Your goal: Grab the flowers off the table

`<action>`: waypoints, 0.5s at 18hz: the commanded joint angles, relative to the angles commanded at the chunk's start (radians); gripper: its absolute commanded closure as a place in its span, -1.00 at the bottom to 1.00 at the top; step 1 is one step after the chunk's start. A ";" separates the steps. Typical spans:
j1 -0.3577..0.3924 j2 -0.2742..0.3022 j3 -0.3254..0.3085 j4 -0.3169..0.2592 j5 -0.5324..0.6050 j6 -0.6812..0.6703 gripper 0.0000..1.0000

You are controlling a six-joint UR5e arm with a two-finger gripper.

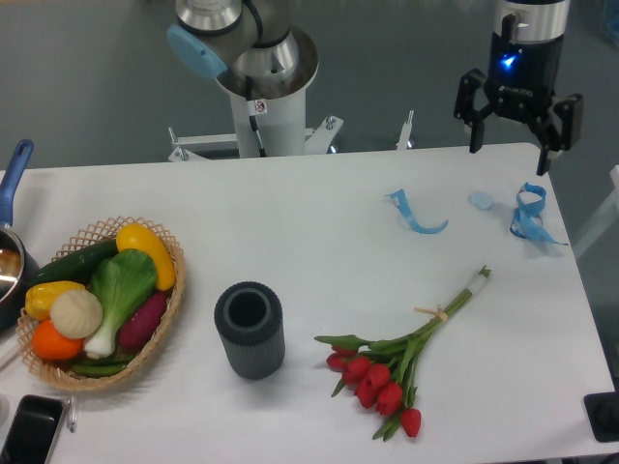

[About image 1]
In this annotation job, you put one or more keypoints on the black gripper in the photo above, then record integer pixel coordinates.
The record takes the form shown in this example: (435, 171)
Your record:
(524, 56)

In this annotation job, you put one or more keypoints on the red tulip bouquet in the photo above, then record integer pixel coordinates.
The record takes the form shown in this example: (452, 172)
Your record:
(382, 373)

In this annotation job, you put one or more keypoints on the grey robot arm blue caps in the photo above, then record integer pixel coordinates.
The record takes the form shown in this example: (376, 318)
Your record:
(265, 65)

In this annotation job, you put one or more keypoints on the tangled blue ribbon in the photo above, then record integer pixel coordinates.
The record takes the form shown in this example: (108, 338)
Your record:
(527, 222)

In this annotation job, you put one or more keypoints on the small light blue cap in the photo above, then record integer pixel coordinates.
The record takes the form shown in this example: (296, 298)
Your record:
(481, 200)

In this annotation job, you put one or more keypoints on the curled blue ribbon strip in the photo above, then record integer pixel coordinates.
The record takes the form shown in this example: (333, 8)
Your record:
(400, 201)

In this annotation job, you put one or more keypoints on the black device at table edge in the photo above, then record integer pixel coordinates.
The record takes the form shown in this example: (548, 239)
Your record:
(602, 412)

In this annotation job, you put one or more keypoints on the dark grey ribbed vase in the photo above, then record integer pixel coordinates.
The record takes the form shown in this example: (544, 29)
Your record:
(249, 319)

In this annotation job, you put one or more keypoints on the yellow squash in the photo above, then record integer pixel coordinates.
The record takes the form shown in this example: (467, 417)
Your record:
(142, 238)

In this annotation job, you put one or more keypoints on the green bok choy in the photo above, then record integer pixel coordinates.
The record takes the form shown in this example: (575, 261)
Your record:
(121, 284)

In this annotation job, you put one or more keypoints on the purple sweet potato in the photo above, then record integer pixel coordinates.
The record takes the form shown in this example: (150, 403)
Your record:
(138, 330)

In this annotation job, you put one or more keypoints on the green cucumber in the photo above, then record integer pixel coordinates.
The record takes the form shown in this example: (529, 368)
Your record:
(77, 266)

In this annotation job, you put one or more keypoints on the cream steamed bun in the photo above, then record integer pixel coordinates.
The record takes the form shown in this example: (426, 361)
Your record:
(76, 314)

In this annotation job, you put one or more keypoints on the green pea pods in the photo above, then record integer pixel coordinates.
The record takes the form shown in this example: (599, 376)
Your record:
(100, 368)

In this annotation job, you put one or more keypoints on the yellow bell pepper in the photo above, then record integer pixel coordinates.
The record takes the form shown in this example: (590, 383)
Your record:
(40, 298)

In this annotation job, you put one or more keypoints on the orange fruit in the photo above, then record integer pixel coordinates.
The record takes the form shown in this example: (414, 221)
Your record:
(49, 344)

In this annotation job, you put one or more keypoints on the woven wicker basket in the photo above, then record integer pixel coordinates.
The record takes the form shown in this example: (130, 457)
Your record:
(101, 231)

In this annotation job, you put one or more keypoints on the clear pen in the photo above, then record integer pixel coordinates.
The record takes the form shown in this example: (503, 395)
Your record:
(71, 417)

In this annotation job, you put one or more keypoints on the black smartphone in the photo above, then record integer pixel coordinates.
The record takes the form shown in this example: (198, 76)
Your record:
(33, 430)

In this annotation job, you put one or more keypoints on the white chair frame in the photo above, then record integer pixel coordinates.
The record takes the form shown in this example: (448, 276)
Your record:
(595, 226)

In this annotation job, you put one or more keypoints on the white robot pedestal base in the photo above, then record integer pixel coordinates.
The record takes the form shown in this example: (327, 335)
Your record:
(263, 128)

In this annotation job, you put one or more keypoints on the blue handled saucepan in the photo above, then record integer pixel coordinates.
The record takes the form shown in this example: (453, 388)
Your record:
(18, 267)

